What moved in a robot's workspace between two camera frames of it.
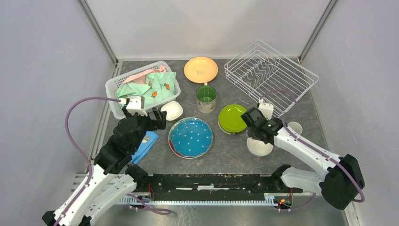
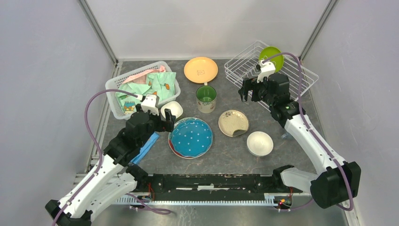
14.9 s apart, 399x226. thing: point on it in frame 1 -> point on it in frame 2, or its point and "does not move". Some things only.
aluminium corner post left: x=99 y=31 does not move
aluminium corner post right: x=316 y=30 does not move
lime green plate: x=230 y=120 -> x=278 y=60
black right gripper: x=250 y=132 -> x=254 y=85
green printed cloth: x=158 y=85 does not move
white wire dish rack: x=270 y=76 does not move
